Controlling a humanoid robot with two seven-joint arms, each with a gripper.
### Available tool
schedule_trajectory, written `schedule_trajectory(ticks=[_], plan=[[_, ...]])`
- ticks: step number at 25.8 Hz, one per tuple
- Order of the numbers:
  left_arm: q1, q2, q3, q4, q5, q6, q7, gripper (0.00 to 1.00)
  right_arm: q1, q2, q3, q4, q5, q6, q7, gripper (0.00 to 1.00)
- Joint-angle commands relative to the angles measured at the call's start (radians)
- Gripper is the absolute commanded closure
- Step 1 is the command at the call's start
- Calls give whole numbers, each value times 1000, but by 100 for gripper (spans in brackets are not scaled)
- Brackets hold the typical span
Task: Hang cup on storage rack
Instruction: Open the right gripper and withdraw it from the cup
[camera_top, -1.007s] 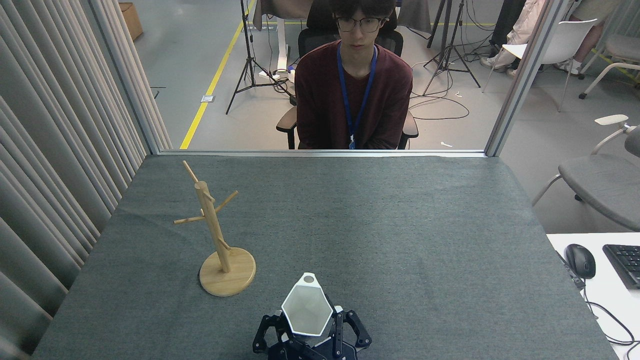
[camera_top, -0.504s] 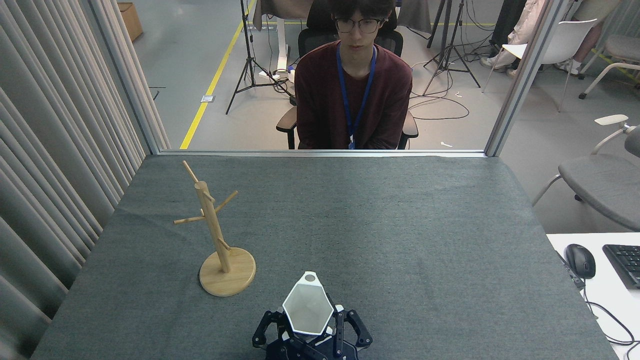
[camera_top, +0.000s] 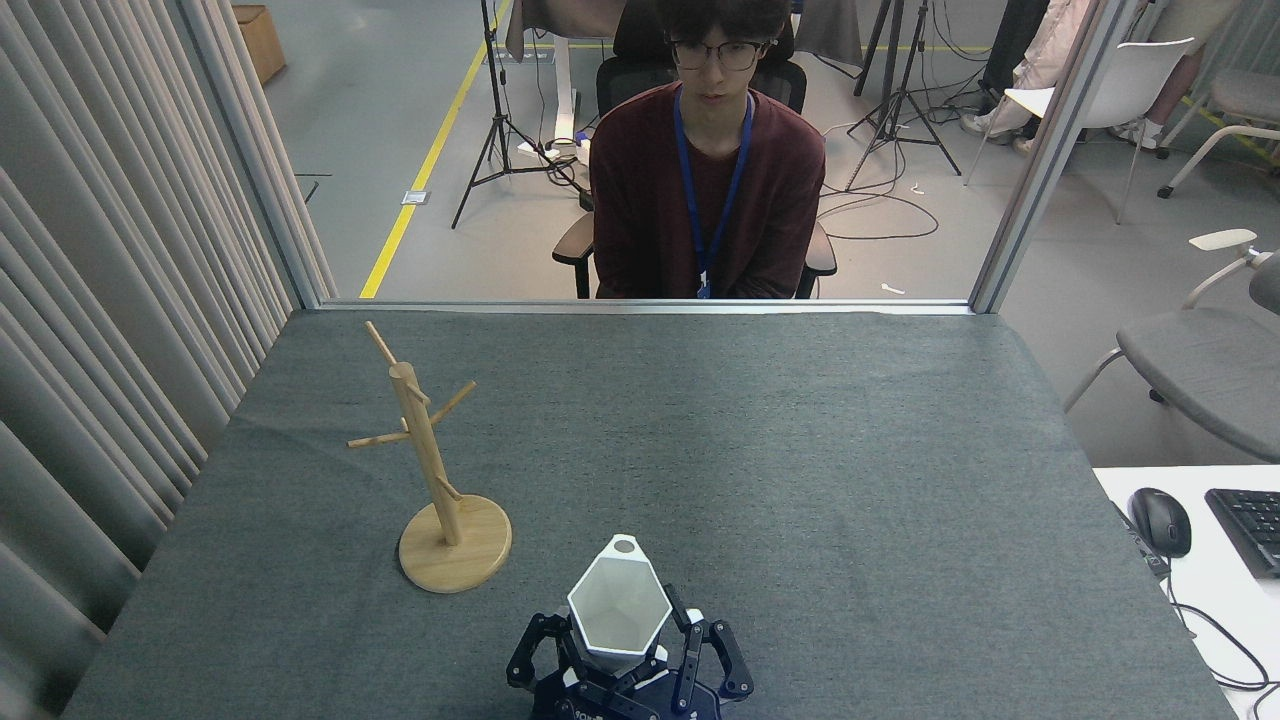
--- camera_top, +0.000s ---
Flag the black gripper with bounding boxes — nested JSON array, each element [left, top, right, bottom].
[[505, 585, 756, 720]]

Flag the white hexagonal cup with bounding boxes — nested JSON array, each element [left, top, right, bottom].
[[566, 534, 673, 677]]

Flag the wooden cup rack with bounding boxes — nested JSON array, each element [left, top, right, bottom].
[[347, 320, 513, 595]]

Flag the grey felt table cloth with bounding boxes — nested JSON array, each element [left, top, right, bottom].
[[60, 308, 1236, 720]]

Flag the black office chair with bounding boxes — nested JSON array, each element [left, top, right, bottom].
[[553, 0, 839, 299]]

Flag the seated person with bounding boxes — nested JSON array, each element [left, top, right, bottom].
[[588, 0, 829, 299]]

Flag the black computer mouse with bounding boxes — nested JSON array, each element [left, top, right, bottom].
[[1129, 487, 1193, 559]]

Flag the black tripod stand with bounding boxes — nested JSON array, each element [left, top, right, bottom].
[[450, 0, 581, 231], [845, 0, 963, 193]]

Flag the white desk leg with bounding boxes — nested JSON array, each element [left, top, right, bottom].
[[515, 38, 601, 196]]

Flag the white desk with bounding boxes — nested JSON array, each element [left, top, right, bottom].
[[1092, 465, 1280, 720]]

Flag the black glasses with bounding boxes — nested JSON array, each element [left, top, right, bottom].
[[667, 37, 771, 74]]

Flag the black keyboard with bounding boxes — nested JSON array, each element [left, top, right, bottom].
[[1205, 488, 1280, 581]]

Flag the grey padded chair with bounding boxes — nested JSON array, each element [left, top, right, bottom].
[[1062, 228, 1280, 463]]

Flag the beige pleated curtain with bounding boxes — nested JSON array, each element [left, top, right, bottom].
[[0, 0, 336, 720]]

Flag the cardboard box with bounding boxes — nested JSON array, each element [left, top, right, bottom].
[[232, 4, 288, 87]]

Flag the person on white chair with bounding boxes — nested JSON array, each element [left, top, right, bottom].
[[960, 0, 1241, 151]]

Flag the white plastic chair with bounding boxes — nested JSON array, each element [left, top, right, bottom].
[[965, 37, 1198, 226]]

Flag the grey chair with white legs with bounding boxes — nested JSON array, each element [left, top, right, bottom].
[[1158, 68, 1280, 199]]

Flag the blue lanyard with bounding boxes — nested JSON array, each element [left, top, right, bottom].
[[671, 84, 757, 300]]

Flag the black floor cable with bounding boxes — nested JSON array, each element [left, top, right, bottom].
[[815, 100, 963, 241]]

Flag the black desk cable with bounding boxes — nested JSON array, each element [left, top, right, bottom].
[[1165, 575, 1280, 720]]

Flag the silver frame post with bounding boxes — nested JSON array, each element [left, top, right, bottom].
[[968, 0, 1141, 314], [172, 0, 331, 309]]

